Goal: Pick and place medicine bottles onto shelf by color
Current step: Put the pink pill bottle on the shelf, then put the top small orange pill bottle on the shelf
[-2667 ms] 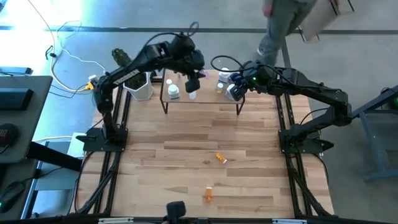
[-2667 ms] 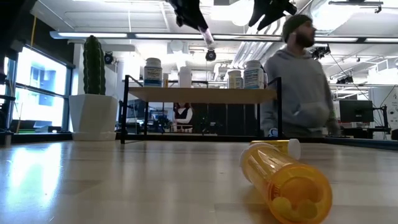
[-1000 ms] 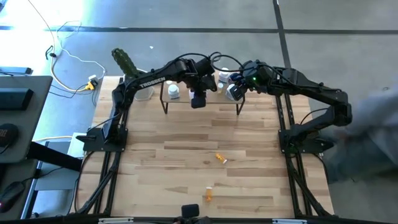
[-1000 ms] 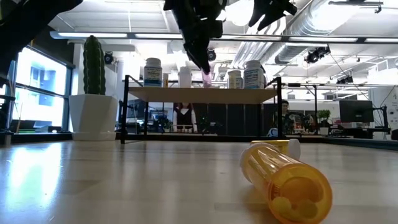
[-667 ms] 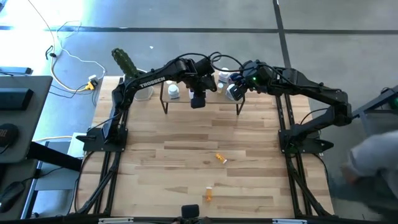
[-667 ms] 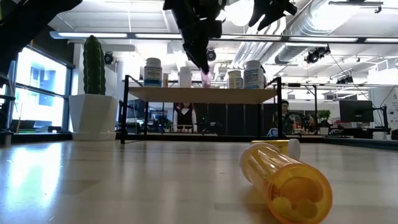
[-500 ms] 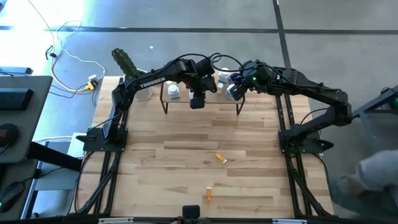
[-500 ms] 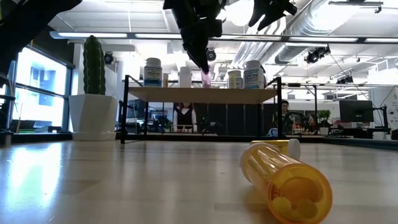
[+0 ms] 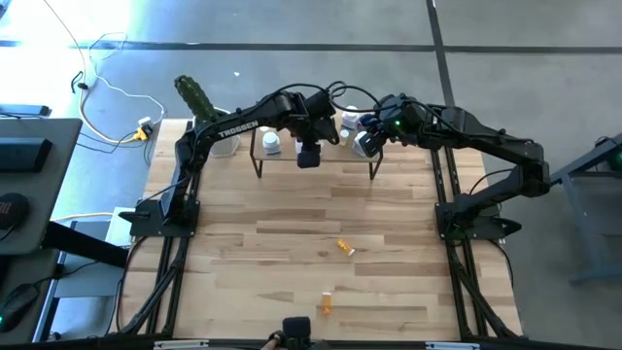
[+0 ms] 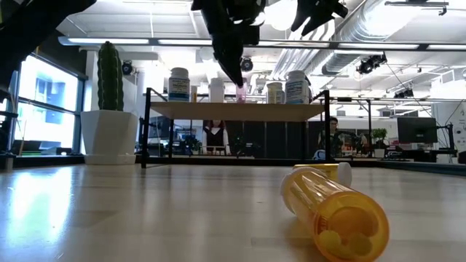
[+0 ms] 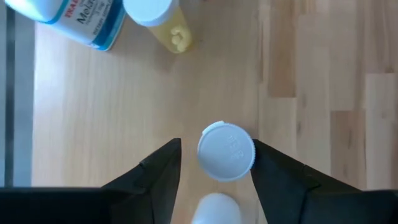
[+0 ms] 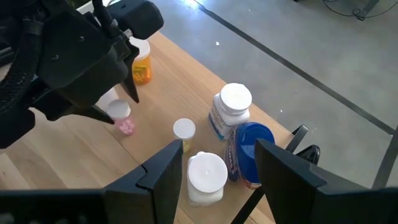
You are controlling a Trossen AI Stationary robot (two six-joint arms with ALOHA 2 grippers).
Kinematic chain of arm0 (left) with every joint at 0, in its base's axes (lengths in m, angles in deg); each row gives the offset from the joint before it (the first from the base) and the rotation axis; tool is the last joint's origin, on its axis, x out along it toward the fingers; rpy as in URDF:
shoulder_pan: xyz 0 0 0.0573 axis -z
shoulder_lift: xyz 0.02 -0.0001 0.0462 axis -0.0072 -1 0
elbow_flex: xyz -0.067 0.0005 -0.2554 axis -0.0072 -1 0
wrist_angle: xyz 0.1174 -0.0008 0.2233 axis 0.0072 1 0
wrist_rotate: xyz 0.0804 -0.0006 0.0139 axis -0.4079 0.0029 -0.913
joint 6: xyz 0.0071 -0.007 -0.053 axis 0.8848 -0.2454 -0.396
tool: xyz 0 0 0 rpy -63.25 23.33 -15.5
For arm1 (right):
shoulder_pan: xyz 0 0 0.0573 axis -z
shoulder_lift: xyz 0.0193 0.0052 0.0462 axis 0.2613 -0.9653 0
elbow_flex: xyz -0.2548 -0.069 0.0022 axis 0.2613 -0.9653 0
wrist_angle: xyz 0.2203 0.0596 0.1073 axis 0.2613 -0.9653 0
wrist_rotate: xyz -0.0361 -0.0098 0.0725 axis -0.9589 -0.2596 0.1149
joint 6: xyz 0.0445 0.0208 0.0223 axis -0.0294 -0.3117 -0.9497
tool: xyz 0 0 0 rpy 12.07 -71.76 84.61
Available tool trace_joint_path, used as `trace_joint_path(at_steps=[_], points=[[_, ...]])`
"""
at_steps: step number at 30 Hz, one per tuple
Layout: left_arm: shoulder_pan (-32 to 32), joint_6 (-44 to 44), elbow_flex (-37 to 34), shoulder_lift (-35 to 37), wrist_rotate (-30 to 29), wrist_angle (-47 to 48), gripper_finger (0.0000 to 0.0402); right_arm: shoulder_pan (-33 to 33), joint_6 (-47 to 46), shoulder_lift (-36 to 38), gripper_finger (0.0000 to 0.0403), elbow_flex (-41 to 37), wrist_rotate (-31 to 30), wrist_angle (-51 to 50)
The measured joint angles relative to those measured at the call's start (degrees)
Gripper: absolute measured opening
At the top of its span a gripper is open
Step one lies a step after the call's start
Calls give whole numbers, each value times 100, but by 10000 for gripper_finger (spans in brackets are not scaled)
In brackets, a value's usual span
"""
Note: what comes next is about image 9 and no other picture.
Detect blue-grey metal stand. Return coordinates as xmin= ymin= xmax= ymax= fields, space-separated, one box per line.
xmin=536 ymin=131 xmax=622 ymax=286

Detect black aluminium table frame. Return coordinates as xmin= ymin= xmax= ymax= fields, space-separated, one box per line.
xmin=109 ymin=104 xmax=524 ymax=350

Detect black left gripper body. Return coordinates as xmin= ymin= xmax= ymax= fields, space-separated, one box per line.
xmin=293 ymin=89 xmax=337 ymax=141

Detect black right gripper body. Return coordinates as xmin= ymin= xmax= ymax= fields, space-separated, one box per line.
xmin=376 ymin=93 xmax=432 ymax=148

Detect black rectangular box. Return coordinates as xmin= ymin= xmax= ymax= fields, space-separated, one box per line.
xmin=0 ymin=137 xmax=53 ymax=173

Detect black desk support bar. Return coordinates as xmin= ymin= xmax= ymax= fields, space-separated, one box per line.
xmin=41 ymin=221 xmax=130 ymax=269

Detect yellow floor cable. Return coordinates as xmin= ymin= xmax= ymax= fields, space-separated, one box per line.
xmin=77 ymin=87 xmax=147 ymax=146

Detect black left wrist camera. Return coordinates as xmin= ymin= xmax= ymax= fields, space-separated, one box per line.
xmin=296 ymin=144 xmax=323 ymax=170

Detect grey floor mat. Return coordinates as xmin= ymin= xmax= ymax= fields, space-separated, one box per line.
xmin=52 ymin=252 xmax=126 ymax=298

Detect black computer mouse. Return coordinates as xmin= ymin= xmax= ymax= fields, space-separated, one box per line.
xmin=0 ymin=283 xmax=41 ymax=333

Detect low grey desk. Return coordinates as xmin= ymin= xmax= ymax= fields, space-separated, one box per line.
xmin=0 ymin=247 xmax=63 ymax=346

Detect white bottle blue label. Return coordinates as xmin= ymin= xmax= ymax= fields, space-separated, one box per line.
xmin=351 ymin=130 xmax=370 ymax=158
xmin=339 ymin=105 xmax=362 ymax=131
xmin=260 ymin=130 xmax=283 ymax=158

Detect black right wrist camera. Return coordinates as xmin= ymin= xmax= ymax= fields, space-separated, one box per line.
xmin=360 ymin=129 xmax=387 ymax=158

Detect black round speaker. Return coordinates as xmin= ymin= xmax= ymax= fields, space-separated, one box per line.
xmin=0 ymin=192 xmax=30 ymax=231

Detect white floor cable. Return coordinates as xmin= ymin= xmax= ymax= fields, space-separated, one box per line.
xmin=41 ymin=0 xmax=167 ymax=147

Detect silver rail bracket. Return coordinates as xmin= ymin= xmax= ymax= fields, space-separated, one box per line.
xmin=154 ymin=339 xmax=210 ymax=350
xmin=426 ymin=341 xmax=481 ymax=350

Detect black handheld device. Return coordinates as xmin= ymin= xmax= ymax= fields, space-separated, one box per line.
xmin=282 ymin=316 xmax=313 ymax=350

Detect white box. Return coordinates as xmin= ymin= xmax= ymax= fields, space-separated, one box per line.
xmin=104 ymin=206 xmax=138 ymax=248

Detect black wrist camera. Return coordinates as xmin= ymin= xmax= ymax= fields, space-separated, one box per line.
xmin=296 ymin=144 xmax=323 ymax=170
xmin=360 ymin=129 xmax=387 ymax=158

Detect blue Tums bottle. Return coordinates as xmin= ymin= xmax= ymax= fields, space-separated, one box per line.
xmin=359 ymin=113 xmax=381 ymax=133

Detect wooden shelf black metal legs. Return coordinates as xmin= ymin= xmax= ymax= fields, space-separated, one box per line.
xmin=249 ymin=100 xmax=385 ymax=181

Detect yellow white power plug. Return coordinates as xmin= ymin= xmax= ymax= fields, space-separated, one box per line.
xmin=133 ymin=116 xmax=156 ymax=143

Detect black floor cable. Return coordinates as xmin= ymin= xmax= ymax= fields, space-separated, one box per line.
xmin=70 ymin=70 xmax=92 ymax=94

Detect white planter pot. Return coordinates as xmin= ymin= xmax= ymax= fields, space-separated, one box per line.
xmin=191 ymin=106 xmax=242 ymax=158

